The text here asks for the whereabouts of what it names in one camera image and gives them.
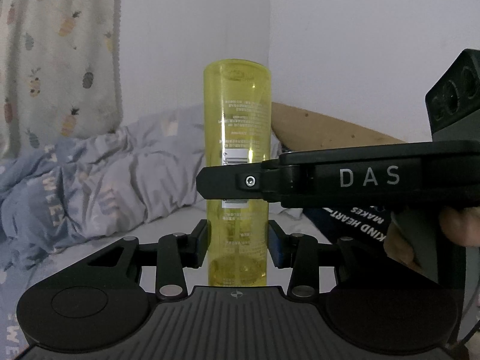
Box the yellow transparent spray bottle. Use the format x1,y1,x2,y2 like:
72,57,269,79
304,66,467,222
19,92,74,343
203,58,271,287

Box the person's right hand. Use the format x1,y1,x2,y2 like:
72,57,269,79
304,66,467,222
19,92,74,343
384,207,480,275

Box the wooden headboard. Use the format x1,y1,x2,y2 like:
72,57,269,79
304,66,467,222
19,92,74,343
271,102,402,151

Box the grey blue crumpled duvet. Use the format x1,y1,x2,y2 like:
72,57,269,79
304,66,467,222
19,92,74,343
0,102,283,271

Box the pineapple pattern curtain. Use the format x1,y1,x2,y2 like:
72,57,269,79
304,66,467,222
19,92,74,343
1,0,122,158

